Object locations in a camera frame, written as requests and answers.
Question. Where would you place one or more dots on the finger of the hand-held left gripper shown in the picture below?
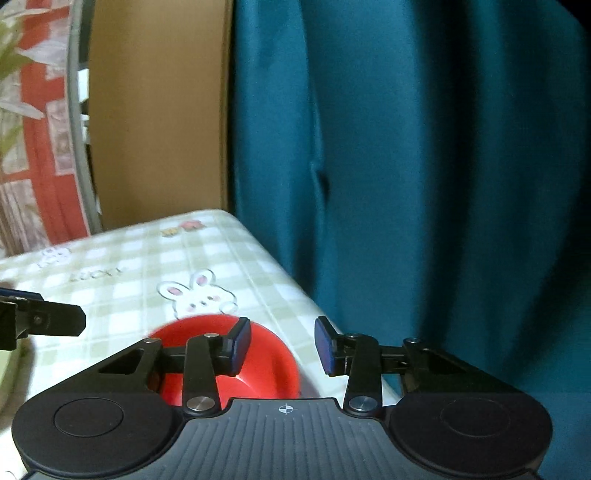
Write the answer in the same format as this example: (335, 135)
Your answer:
(55, 319)

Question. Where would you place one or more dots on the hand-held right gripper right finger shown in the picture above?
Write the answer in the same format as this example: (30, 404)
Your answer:
(322, 347)

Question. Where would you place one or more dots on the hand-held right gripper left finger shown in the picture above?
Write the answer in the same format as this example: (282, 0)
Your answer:
(241, 345)

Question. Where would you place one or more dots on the red bowl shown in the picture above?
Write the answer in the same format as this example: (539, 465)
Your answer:
(270, 369)

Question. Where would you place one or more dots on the checked rabbit print tablecloth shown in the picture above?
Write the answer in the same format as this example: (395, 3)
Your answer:
(115, 281)

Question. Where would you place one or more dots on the grey metal tube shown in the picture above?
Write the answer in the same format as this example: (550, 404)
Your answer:
(76, 138)

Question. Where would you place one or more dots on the printed room scene backdrop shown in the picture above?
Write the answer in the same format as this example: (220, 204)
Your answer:
(32, 138)

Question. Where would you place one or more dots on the teal curtain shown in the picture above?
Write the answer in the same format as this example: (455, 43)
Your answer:
(415, 184)

